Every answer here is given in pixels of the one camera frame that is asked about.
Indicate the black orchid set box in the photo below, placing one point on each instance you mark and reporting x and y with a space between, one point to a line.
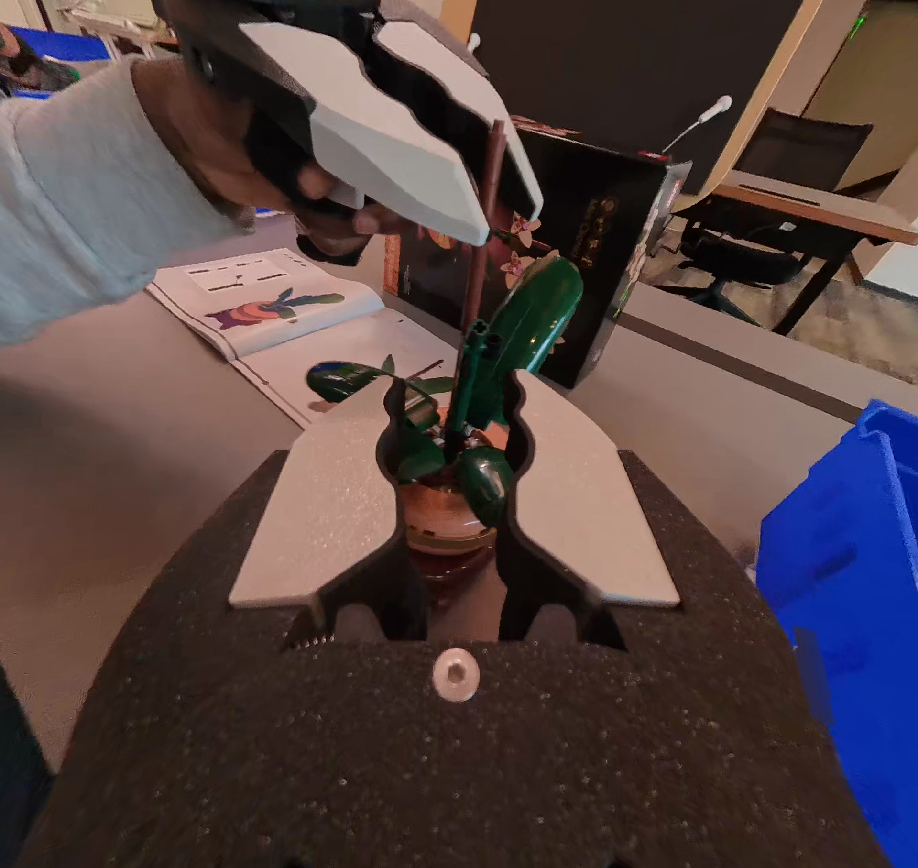
609 237

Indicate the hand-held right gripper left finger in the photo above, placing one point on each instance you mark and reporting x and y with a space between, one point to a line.
315 524

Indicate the grey desk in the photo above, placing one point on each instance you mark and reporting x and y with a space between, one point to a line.
107 452

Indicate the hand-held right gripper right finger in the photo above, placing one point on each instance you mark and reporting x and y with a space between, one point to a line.
588 524

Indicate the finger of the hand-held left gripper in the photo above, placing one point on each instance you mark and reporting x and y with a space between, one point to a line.
459 68
373 150

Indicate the instruction booklet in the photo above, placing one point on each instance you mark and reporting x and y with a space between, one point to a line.
215 272

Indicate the blue plastic bin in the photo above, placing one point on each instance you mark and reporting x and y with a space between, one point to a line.
846 559

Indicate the person's left forearm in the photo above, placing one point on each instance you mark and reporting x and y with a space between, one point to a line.
72 201

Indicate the wooden office desk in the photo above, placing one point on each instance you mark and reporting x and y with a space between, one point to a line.
825 215

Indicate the person's left hand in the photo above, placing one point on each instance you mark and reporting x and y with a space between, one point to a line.
193 136

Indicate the black partition panel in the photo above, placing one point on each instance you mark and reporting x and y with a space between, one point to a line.
645 36

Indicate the toy orchid plant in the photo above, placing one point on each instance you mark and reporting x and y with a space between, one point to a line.
538 315

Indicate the brown toy stem rod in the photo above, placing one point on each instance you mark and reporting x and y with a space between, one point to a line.
475 287

